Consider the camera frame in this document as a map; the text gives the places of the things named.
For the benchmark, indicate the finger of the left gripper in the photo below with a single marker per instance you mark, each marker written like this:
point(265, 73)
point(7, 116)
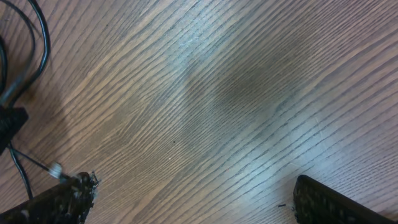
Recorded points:
point(12, 119)

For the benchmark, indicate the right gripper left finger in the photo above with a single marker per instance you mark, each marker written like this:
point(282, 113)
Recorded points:
point(68, 202)

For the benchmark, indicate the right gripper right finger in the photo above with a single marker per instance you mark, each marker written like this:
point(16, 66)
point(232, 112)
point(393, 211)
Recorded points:
point(315, 203)

